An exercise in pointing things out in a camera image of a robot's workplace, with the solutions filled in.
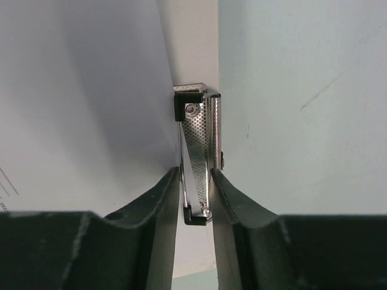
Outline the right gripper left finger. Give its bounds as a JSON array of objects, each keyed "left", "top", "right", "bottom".
[{"left": 1, "top": 167, "right": 180, "bottom": 289}]

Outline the white signature form sheet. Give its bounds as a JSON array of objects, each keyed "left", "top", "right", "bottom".
[{"left": 1, "top": 1, "right": 177, "bottom": 216}]

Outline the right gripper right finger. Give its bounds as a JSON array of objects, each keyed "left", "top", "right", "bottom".
[{"left": 211, "top": 170, "right": 386, "bottom": 289}]

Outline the white folder with clip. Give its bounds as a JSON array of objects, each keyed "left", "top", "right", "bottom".
[{"left": 158, "top": 1, "right": 219, "bottom": 277}]

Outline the metal folder clip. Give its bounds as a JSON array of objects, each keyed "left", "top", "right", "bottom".
[{"left": 173, "top": 83, "right": 224, "bottom": 226}]

